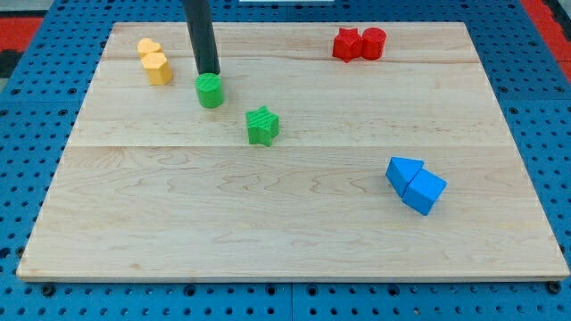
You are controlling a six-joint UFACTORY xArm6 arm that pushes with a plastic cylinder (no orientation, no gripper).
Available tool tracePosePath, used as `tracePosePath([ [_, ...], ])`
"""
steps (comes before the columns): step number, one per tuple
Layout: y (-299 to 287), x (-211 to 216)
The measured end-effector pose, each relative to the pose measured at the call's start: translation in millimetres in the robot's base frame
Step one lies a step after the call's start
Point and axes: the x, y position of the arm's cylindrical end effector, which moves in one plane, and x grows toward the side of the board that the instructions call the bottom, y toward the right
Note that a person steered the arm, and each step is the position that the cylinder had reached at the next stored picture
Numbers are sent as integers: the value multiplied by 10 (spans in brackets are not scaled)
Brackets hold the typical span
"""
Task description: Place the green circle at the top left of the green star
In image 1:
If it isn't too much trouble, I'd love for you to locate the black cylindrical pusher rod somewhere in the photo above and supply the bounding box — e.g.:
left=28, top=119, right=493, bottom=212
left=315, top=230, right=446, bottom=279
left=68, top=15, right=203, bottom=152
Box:
left=182, top=0, right=220, bottom=75

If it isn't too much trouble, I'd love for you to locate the green circle block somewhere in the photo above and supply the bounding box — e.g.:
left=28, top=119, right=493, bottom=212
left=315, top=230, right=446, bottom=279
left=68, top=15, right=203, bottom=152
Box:
left=194, top=73, right=224, bottom=109

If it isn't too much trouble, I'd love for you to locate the green star block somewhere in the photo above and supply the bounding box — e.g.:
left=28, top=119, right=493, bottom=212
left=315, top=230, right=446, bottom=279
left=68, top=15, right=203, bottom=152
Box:
left=245, top=105, right=279, bottom=146

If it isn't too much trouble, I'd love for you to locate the red star block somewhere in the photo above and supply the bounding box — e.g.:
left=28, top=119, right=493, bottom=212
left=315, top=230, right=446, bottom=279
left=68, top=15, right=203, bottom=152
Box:
left=332, top=28, right=362, bottom=62

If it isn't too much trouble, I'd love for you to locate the red circle block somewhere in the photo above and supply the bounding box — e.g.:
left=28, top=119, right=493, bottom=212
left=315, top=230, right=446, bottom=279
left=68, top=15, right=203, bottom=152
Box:
left=361, top=27, right=387, bottom=61

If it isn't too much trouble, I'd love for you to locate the yellow heart block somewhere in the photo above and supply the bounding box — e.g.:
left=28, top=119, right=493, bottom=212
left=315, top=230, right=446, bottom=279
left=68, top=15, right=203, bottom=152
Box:
left=137, top=37, right=162, bottom=59

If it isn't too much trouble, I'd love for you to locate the yellow hexagon block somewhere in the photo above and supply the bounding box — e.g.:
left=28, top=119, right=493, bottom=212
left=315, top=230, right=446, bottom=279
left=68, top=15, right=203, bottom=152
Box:
left=141, top=53, right=173, bottom=86

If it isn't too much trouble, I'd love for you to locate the light wooden board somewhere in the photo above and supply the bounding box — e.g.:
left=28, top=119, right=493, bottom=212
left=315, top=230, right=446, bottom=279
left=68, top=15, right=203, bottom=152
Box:
left=17, top=22, right=569, bottom=283

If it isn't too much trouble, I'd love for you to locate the blue triangle block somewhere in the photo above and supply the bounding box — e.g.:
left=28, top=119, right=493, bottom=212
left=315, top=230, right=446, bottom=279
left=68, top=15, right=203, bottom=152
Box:
left=385, top=156, right=425, bottom=197

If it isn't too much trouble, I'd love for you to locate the blue cube block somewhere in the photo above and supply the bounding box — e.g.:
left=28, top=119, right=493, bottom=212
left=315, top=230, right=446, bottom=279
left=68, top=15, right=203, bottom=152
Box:
left=402, top=169, right=447, bottom=216

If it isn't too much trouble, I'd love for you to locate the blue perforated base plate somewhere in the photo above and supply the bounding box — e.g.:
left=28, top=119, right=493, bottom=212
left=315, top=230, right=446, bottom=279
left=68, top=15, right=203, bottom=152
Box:
left=1, top=1, right=570, bottom=320

